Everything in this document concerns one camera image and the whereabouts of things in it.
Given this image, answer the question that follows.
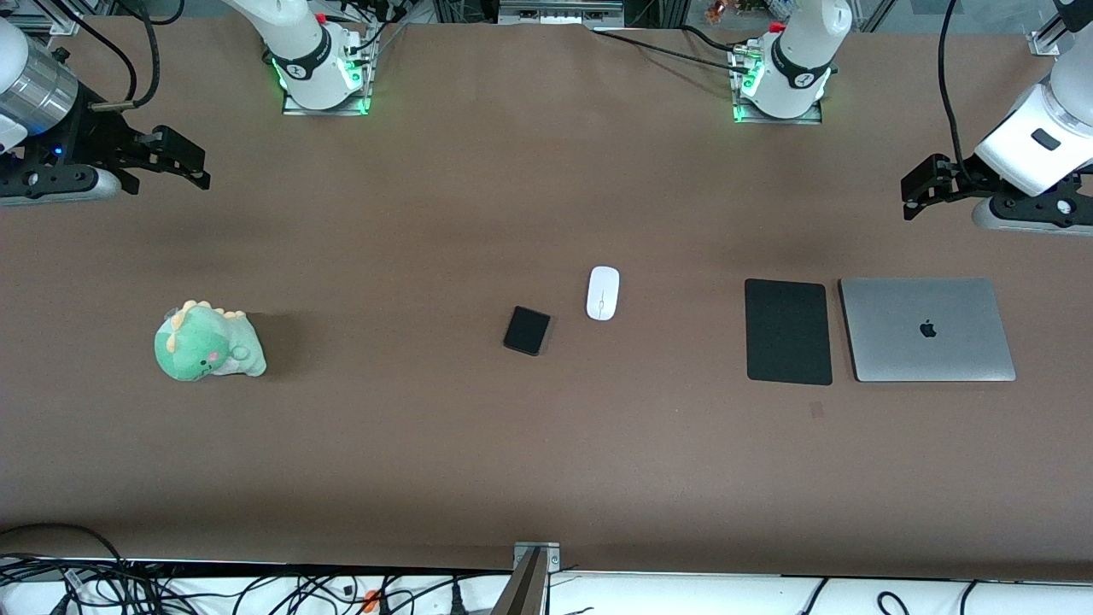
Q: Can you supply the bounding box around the short black table cable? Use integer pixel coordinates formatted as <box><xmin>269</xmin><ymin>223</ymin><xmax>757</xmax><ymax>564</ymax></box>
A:
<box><xmin>679</xmin><ymin>24</ymin><xmax>739</xmax><ymax>54</ymax></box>

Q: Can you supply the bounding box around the black looped floor cable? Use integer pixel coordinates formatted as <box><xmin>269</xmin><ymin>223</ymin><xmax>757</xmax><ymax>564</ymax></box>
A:
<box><xmin>0</xmin><ymin>523</ymin><xmax>129</xmax><ymax>571</ymax></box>

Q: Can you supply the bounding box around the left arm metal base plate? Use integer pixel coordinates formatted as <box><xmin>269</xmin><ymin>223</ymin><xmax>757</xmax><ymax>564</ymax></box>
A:
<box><xmin>732</xmin><ymin>47</ymin><xmax>826</xmax><ymax>126</ymax></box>

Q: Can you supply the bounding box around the aluminium frame profile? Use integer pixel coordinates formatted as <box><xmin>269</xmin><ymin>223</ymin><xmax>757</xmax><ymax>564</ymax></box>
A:
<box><xmin>0</xmin><ymin>0</ymin><xmax>83</xmax><ymax>36</ymax></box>
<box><xmin>1028</xmin><ymin>0</ymin><xmax>1093</xmax><ymax>57</ymax></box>

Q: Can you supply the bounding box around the long black right arm cable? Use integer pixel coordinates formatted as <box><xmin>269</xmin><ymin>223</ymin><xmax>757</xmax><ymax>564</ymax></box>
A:
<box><xmin>90</xmin><ymin>0</ymin><xmax>163</xmax><ymax>112</ymax></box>

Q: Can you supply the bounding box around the green dinosaur plush toy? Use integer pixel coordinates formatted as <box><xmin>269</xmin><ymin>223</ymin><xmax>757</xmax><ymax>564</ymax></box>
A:
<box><xmin>154</xmin><ymin>299</ymin><xmax>267</xmax><ymax>383</ymax></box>

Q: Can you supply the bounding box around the aluminium post with bracket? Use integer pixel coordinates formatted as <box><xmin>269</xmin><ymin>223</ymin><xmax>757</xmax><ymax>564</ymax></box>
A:
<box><xmin>494</xmin><ymin>542</ymin><xmax>563</xmax><ymax>615</ymax></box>

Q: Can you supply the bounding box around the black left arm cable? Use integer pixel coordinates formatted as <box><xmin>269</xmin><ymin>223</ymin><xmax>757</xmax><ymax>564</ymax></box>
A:
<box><xmin>938</xmin><ymin>0</ymin><xmax>979</xmax><ymax>176</ymax></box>

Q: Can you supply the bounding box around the short black right arm cable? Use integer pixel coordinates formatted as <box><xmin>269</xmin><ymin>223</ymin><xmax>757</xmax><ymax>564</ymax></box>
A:
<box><xmin>34</xmin><ymin>0</ymin><xmax>139</xmax><ymax>103</ymax></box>

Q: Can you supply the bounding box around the black mouse pad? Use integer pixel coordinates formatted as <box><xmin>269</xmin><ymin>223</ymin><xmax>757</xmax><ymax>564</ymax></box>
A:
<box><xmin>744</xmin><ymin>278</ymin><xmax>834</xmax><ymax>387</ymax></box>

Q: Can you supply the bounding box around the long black table cable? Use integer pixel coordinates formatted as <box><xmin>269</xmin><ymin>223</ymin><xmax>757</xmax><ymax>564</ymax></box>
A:
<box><xmin>589</xmin><ymin>30</ymin><xmax>752</xmax><ymax>76</ymax></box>

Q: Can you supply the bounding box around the silver closed laptop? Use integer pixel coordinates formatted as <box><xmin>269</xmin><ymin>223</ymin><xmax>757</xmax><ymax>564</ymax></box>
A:
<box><xmin>838</xmin><ymin>276</ymin><xmax>1018</xmax><ymax>384</ymax></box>

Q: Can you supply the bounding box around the black smartphone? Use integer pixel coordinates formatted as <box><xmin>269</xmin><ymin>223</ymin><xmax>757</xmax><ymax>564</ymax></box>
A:
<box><xmin>502</xmin><ymin>305</ymin><xmax>552</xmax><ymax>357</ymax></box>

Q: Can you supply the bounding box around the grey metal box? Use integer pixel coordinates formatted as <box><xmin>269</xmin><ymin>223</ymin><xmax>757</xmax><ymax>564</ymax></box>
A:
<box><xmin>498</xmin><ymin>0</ymin><xmax>625</xmax><ymax>27</ymax></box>

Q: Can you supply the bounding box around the white computer mouse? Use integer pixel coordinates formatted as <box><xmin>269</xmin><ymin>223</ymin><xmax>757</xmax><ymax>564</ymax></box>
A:
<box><xmin>586</xmin><ymin>266</ymin><xmax>622</xmax><ymax>322</ymax></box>

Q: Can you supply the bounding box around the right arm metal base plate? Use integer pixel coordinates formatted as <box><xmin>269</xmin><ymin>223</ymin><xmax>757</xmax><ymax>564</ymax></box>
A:
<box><xmin>281</xmin><ymin>24</ymin><xmax>375</xmax><ymax>117</ymax></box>

